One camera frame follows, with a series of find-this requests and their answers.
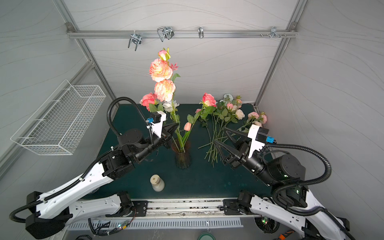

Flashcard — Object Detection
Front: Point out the white rose stem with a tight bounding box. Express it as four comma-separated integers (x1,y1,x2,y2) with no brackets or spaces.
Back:
162,100,180,124

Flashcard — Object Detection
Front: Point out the pink ribbed glass vase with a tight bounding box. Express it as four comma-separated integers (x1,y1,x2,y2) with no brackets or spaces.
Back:
171,141,192,169

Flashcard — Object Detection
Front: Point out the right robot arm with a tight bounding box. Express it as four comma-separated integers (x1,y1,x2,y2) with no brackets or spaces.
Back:
214,125,353,240

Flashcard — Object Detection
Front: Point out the white vented strip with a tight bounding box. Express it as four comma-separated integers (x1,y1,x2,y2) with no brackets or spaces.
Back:
67,218,244,231

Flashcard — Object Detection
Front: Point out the large pink rose stem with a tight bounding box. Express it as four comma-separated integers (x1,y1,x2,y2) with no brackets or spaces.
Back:
140,93,164,113

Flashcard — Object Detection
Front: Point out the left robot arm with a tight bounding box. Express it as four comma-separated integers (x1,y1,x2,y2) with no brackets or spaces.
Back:
9,97,179,240

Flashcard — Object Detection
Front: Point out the tall peach peony stem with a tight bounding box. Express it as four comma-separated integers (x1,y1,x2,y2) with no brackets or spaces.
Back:
148,47,185,152

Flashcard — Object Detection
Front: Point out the white wire basket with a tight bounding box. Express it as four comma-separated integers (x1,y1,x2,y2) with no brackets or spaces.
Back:
10,80,106,156

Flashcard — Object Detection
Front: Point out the cream capped bottle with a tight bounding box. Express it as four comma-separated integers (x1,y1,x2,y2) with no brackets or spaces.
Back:
150,175,165,192

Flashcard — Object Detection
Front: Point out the green round lid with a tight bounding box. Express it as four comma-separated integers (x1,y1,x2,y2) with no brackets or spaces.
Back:
197,233,216,240

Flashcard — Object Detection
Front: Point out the aluminium crossbar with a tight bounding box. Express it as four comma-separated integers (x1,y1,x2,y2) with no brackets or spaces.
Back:
67,29,298,40

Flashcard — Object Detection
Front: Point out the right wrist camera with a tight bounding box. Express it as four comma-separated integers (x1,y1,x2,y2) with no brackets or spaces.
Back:
248,125,276,158

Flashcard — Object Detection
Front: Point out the small pink rose bunch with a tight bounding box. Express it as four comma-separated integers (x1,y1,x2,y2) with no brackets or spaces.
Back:
199,94,268,166

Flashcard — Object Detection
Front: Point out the pink bud stem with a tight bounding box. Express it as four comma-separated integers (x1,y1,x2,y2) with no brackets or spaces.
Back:
177,122,193,153

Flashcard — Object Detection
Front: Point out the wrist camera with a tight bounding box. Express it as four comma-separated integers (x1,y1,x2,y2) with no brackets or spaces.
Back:
146,111,167,138
248,125,276,158

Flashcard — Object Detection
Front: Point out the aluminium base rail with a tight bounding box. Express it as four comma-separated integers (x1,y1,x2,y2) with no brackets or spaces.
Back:
74,196,307,219

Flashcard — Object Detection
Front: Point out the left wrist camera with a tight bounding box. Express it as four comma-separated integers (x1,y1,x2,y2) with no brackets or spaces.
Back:
146,111,167,138

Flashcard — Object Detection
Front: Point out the metal u-bolt clamp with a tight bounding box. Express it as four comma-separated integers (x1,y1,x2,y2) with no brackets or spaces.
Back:
128,33,142,51

